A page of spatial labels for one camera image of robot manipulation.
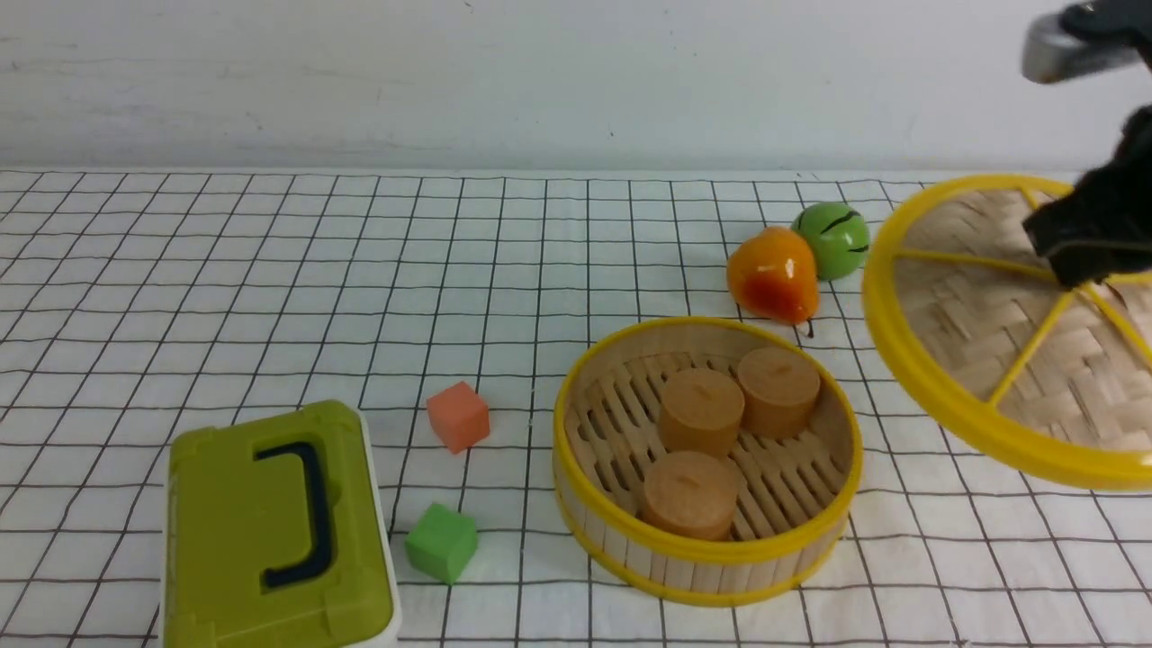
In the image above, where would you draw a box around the yellow-rimmed woven bamboo lid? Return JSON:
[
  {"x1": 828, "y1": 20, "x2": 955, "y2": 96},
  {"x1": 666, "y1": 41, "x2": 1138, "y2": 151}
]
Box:
[{"x1": 861, "y1": 174, "x2": 1151, "y2": 491}]

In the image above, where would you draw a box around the bamboo steamer basket yellow rim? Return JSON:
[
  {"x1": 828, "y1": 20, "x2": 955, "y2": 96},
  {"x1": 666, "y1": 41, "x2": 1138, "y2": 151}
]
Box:
[{"x1": 553, "y1": 317, "x2": 863, "y2": 606}]

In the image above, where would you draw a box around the white grid-pattern tablecloth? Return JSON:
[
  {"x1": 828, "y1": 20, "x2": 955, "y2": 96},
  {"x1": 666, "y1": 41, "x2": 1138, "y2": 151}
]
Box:
[{"x1": 1, "y1": 171, "x2": 1149, "y2": 647}]

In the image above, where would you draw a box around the orange foam cube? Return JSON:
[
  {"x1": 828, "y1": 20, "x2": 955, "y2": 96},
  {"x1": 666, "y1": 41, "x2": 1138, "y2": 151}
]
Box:
[{"x1": 427, "y1": 382, "x2": 491, "y2": 455}]

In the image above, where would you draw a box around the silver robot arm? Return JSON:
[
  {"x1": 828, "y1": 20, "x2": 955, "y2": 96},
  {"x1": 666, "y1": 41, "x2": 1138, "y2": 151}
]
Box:
[{"x1": 1021, "y1": 1, "x2": 1151, "y2": 291}]

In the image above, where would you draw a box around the green foam cube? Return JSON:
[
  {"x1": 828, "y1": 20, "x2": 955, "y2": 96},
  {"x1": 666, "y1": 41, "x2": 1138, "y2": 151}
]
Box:
[{"x1": 406, "y1": 503, "x2": 479, "y2": 585}]

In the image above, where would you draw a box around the brown cylinder bun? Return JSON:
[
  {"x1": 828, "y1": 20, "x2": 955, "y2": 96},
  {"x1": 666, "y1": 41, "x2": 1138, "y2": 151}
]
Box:
[
  {"x1": 657, "y1": 368, "x2": 745, "y2": 458},
  {"x1": 639, "y1": 451, "x2": 738, "y2": 542},
  {"x1": 736, "y1": 347, "x2": 823, "y2": 440}
]

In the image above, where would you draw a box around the orange toy pear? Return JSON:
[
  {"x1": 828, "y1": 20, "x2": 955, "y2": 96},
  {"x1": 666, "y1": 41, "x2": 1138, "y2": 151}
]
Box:
[{"x1": 725, "y1": 226, "x2": 819, "y2": 327}]

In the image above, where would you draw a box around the green toy melon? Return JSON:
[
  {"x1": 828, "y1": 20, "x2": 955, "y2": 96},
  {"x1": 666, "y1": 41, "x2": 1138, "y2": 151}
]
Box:
[{"x1": 791, "y1": 202, "x2": 871, "y2": 282}]

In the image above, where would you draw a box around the brown cylinder bun front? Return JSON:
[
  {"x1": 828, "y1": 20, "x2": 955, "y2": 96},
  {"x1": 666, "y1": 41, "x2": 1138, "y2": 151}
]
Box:
[{"x1": 639, "y1": 451, "x2": 738, "y2": 542}]

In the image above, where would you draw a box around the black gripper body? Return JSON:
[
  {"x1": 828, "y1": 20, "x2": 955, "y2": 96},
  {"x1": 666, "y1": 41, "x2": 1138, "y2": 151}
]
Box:
[{"x1": 1022, "y1": 106, "x2": 1151, "y2": 291}]

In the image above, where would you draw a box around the brown cylinder bun right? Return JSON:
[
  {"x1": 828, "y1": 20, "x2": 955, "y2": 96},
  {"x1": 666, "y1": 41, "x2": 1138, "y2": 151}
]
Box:
[{"x1": 736, "y1": 347, "x2": 823, "y2": 440}]

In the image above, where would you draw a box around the olive green lidded box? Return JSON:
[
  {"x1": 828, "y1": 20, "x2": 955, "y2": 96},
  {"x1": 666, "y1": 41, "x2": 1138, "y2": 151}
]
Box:
[{"x1": 157, "y1": 400, "x2": 402, "y2": 647}]

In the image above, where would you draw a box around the brown cylinder bun left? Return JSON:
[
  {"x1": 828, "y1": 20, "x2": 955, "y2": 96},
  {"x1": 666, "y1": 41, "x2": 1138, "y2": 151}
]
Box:
[{"x1": 657, "y1": 368, "x2": 745, "y2": 458}]

